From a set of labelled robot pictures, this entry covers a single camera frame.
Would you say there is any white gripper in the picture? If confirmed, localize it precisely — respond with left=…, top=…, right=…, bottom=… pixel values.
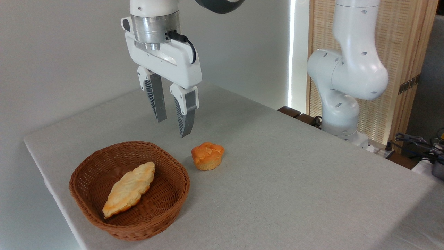
left=121, top=16, right=203, bottom=138

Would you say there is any orange muffin bread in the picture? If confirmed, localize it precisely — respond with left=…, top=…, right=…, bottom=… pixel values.
left=191, top=142, right=225, bottom=171

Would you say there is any long pale pastry bread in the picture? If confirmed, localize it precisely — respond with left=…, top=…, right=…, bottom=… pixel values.
left=102, top=161, right=156, bottom=219

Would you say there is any brown wicker basket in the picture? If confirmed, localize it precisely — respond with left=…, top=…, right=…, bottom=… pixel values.
left=69, top=141, right=190, bottom=241

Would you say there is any dark brown wooden block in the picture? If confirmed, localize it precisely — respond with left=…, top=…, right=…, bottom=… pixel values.
left=295, top=113, right=322, bottom=130
left=277, top=106, right=301, bottom=119

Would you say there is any white power strip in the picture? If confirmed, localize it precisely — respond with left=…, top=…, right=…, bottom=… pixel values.
left=362, top=140, right=395, bottom=159

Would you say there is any wooden slatted screen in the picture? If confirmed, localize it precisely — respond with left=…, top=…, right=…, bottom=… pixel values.
left=306, top=0, right=439, bottom=146

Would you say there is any black screen hinge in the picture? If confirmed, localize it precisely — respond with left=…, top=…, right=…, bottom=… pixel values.
left=398, top=74, right=421, bottom=95

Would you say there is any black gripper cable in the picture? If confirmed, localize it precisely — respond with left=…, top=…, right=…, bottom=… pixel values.
left=166, top=31, right=197, bottom=65

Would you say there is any black cable bundle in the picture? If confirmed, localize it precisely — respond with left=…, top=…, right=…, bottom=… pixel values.
left=394, top=128, right=444, bottom=164

